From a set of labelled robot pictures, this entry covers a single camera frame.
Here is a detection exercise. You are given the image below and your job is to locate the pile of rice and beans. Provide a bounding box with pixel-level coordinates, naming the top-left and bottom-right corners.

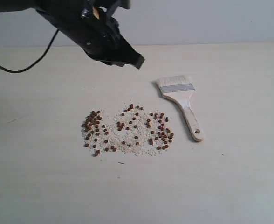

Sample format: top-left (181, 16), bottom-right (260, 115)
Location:
top-left (81, 104), bottom-right (174, 157)

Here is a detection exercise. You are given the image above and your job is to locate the wooden paint brush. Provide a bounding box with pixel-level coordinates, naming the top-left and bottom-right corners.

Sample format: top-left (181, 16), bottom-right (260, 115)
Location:
top-left (155, 75), bottom-right (204, 142)

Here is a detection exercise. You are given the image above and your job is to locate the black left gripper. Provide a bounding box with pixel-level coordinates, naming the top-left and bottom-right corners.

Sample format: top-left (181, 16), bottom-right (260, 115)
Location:
top-left (36, 0), bottom-right (144, 69)

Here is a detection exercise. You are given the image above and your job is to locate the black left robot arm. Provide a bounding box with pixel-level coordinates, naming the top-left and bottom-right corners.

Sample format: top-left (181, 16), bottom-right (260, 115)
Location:
top-left (0, 0), bottom-right (145, 69)

